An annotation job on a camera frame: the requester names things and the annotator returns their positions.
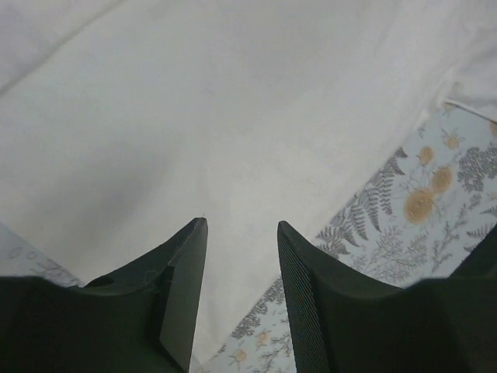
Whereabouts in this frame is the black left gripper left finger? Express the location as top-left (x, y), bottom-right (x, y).
top-left (1, 218), bottom-right (208, 372)

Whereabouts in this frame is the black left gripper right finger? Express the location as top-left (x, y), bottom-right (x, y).
top-left (277, 221), bottom-right (496, 372)

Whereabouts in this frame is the white t shirt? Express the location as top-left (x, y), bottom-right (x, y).
top-left (1, 1), bottom-right (496, 362)

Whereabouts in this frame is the floral patterned table mat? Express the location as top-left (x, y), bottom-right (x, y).
top-left (1, 104), bottom-right (496, 372)

